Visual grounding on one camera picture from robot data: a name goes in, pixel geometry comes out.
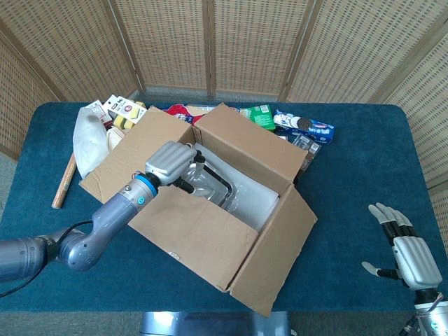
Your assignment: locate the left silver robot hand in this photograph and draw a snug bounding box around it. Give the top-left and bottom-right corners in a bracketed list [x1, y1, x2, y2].
[144, 140, 207, 195]

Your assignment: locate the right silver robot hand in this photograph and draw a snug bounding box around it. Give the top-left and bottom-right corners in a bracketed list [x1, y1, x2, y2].
[361, 202, 444, 291]

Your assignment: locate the metal tray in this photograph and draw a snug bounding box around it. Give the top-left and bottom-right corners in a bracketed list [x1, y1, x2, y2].
[178, 160, 234, 211]

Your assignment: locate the red cardboard box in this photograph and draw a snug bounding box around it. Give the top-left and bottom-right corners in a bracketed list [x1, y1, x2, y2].
[78, 102, 319, 318]

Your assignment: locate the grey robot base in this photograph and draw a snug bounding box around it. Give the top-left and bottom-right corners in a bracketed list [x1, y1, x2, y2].
[139, 310, 292, 336]

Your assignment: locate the dark teal table top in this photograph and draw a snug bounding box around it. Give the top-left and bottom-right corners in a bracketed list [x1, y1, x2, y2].
[0, 101, 435, 313]

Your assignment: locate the clear plastic package in box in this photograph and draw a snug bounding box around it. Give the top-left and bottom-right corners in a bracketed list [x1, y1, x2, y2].
[194, 142, 281, 232]

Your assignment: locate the green box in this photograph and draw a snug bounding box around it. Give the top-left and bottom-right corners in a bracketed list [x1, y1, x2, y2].
[244, 104, 276, 131]

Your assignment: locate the blue Oreo cookie pack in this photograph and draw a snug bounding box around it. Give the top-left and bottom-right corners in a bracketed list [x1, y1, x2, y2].
[272, 109, 335, 145]

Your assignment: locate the clear box of brown cookies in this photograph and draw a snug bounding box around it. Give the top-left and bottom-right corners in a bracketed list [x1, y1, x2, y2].
[292, 134, 322, 172]

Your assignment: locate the blue red snack bag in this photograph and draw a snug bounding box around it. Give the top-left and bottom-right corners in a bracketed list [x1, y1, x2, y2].
[162, 104, 197, 125]

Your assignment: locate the yellow sponge pack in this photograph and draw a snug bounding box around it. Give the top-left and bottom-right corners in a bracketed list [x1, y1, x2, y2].
[104, 94, 148, 130]

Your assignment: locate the white plastic bag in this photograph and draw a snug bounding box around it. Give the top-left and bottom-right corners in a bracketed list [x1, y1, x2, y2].
[72, 106, 113, 179]

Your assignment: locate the small red white carton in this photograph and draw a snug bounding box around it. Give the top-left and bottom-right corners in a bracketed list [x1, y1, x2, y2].
[85, 100, 113, 129]

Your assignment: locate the brown wooden stick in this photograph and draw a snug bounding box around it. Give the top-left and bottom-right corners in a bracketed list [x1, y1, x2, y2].
[51, 152, 77, 210]

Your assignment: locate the bamboo folding screen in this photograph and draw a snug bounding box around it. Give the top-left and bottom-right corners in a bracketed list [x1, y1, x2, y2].
[0, 0, 448, 228]

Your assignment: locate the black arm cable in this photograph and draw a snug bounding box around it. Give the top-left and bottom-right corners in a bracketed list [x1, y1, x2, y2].
[0, 220, 95, 298]

